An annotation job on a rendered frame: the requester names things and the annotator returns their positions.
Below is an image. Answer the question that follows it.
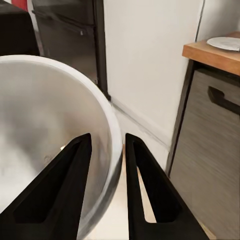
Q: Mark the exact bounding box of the coffee cup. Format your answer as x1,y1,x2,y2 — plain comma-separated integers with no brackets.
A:
0,54,124,240

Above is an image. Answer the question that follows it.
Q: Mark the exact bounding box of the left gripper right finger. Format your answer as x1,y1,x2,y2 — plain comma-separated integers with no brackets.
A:
125,133,208,240

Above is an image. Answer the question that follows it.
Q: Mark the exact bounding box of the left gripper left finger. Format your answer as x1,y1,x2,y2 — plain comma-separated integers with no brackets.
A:
0,133,92,240

